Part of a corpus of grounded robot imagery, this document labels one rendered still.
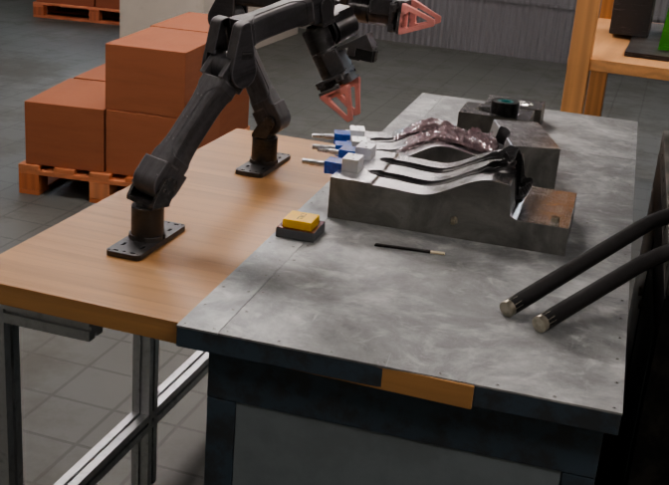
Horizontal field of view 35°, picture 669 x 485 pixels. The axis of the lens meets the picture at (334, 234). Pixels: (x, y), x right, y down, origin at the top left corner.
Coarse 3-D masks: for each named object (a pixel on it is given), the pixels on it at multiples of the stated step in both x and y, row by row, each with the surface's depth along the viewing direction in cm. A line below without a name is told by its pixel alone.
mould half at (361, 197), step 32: (416, 160) 239; (352, 192) 220; (384, 192) 218; (416, 192) 217; (448, 192) 214; (480, 192) 212; (512, 192) 214; (544, 192) 232; (384, 224) 220; (416, 224) 218; (448, 224) 216; (480, 224) 214; (512, 224) 213; (544, 224) 211
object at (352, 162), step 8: (304, 160) 229; (312, 160) 229; (320, 160) 229; (328, 160) 226; (336, 160) 227; (344, 160) 224; (352, 160) 224; (360, 160) 226; (328, 168) 226; (336, 168) 226; (344, 168) 225; (352, 168) 224; (360, 168) 227
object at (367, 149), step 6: (360, 144) 236; (366, 144) 236; (372, 144) 237; (318, 150) 239; (324, 150) 239; (330, 150) 238; (336, 150) 238; (342, 150) 236; (348, 150) 235; (354, 150) 236; (360, 150) 234; (366, 150) 234; (372, 150) 235; (342, 156) 236; (366, 156) 234; (372, 156) 236
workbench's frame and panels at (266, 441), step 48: (192, 336) 168; (240, 384) 170; (288, 384) 168; (336, 384) 166; (240, 432) 174; (288, 432) 171; (336, 432) 168; (384, 432) 166; (432, 432) 163; (480, 432) 161; (528, 432) 159; (576, 432) 157; (240, 480) 177; (288, 480) 174; (336, 480) 171; (384, 480) 169; (432, 480) 166; (480, 480) 164; (528, 480) 162; (576, 480) 159
